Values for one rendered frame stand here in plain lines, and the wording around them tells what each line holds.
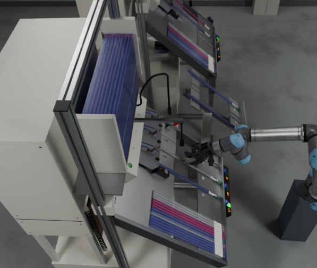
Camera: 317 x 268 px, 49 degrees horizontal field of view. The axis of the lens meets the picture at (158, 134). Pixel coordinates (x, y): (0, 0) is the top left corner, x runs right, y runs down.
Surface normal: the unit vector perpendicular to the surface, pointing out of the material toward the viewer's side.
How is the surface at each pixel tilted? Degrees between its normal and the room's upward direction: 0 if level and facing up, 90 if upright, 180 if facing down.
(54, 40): 0
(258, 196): 0
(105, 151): 90
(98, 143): 90
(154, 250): 0
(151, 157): 44
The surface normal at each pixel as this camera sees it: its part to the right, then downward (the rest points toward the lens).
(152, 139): 0.65, -0.45
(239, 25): -0.07, -0.64
